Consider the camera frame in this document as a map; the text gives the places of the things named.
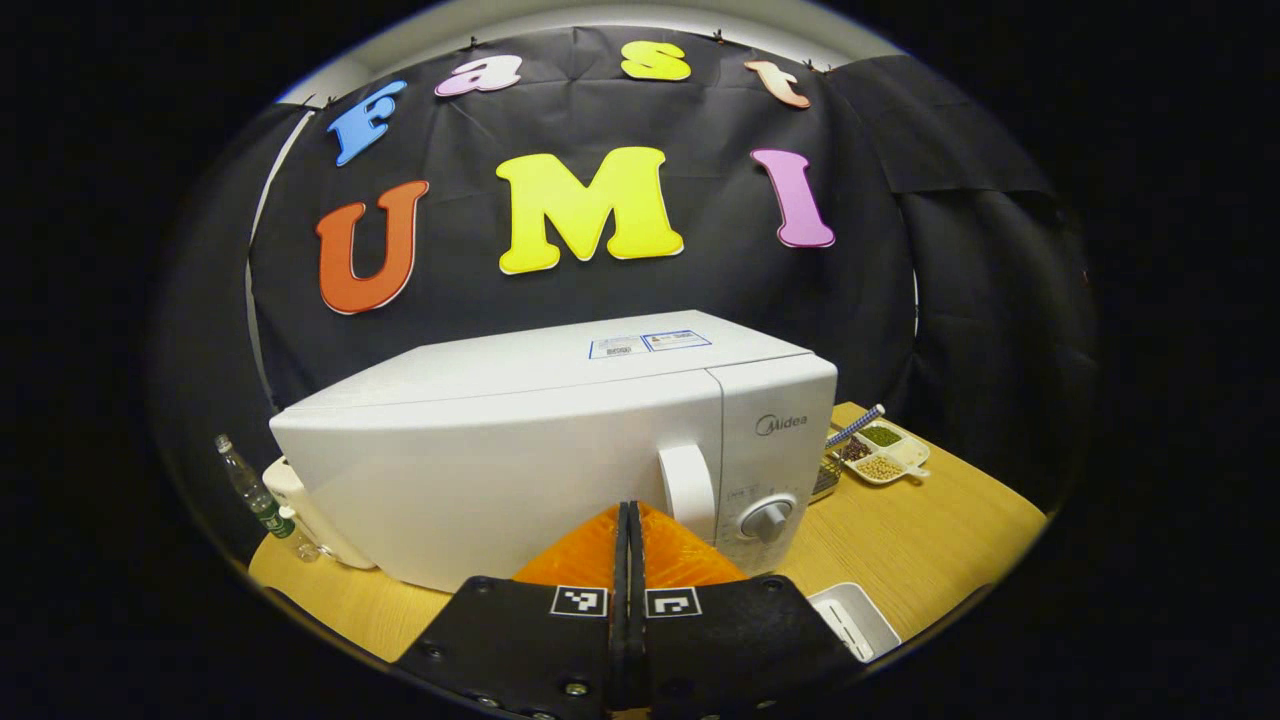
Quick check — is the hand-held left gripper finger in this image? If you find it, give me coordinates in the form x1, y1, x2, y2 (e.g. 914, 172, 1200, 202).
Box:
628, 500, 863, 717
395, 500, 630, 720

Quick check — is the white microwave oven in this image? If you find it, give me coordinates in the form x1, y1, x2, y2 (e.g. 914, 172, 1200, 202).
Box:
268, 310, 839, 593

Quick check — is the white rectangular dish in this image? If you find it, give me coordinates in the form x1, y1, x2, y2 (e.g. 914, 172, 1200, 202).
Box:
807, 582, 903, 664

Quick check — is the metal mesh utensil holder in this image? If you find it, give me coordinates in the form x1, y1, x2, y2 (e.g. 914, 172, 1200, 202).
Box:
808, 440, 847, 505

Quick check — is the small spoon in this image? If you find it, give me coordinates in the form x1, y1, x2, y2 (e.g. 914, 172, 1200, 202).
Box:
825, 404, 888, 450

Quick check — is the white divided snack dish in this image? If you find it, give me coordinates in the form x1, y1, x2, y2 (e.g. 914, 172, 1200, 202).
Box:
838, 418, 932, 489

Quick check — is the white toaster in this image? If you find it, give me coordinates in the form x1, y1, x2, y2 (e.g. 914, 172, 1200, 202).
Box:
262, 455, 377, 571

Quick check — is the clear plastic water bottle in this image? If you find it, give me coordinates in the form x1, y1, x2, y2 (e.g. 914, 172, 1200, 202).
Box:
213, 433, 322, 563

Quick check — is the black backdrop cloth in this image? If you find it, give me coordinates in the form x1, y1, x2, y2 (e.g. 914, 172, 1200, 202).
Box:
145, 25, 1101, 561

